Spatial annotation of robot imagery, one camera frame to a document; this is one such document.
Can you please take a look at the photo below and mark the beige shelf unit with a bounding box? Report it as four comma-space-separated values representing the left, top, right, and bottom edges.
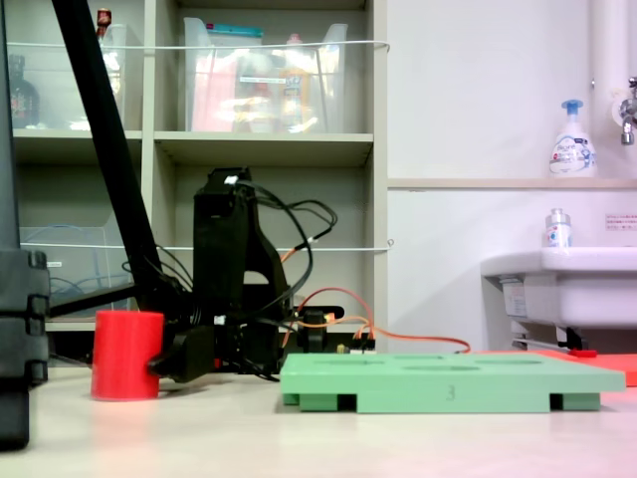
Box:
0, 0, 389, 350

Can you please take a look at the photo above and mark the red cylinder block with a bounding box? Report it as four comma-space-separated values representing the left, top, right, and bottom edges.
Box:
91, 310, 165, 402

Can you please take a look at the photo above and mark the bottle with pink cap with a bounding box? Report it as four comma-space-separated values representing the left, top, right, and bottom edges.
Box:
278, 33, 319, 131

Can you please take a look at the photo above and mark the red wire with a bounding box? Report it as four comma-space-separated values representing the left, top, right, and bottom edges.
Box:
293, 287, 375, 345

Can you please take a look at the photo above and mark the large clear storage bin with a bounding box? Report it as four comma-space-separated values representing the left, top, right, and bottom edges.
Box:
182, 17, 349, 134

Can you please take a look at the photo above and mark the white wall notice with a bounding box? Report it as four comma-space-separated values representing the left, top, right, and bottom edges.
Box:
604, 212, 637, 233

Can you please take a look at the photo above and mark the green shape sorting board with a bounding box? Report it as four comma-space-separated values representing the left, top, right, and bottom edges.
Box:
279, 352, 627, 414

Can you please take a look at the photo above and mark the orange wire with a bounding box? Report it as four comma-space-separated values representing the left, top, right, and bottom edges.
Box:
278, 244, 473, 356

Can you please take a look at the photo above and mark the small clear sanitizer bottle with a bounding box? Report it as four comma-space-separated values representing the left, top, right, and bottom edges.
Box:
544, 207, 573, 249

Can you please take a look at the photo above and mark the notched black tripod leg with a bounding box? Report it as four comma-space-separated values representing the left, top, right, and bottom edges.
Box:
0, 0, 51, 452

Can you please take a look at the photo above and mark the chrome faucet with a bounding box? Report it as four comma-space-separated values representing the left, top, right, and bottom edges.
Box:
610, 77, 637, 146

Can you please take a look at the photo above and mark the white blue soap pump bottle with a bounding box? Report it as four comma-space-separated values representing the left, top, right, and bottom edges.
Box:
548, 99, 598, 178

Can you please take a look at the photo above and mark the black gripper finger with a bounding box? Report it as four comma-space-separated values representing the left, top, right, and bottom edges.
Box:
147, 331, 193, 383

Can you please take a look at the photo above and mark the clear slanted storage bin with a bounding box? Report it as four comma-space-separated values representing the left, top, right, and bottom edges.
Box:
19, 213, 135, 318

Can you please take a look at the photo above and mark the thin black tripod brace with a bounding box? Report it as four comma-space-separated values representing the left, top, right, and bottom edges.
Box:
48, 283, 139, 320

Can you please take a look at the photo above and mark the black red table clamp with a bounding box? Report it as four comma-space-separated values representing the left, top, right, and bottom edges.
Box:
297, 304, 345, 358

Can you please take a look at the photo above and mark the white sink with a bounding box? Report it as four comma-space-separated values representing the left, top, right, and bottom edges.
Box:
480, 246, 637, 350

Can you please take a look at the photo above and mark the black arm wire bundle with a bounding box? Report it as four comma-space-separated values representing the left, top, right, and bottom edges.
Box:
237, 179, 339, 320

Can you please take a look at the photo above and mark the dark glass bottle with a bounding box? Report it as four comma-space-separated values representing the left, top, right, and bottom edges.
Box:
7, 54, 41, 129

